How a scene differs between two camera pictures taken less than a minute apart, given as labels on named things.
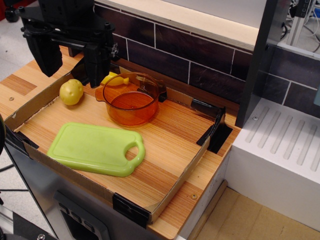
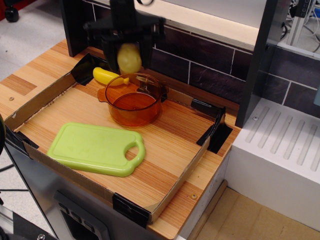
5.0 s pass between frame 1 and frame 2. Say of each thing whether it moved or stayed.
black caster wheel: stayed
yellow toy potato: moved
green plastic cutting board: stayed
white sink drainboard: stayed
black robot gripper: moved
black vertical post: stayed
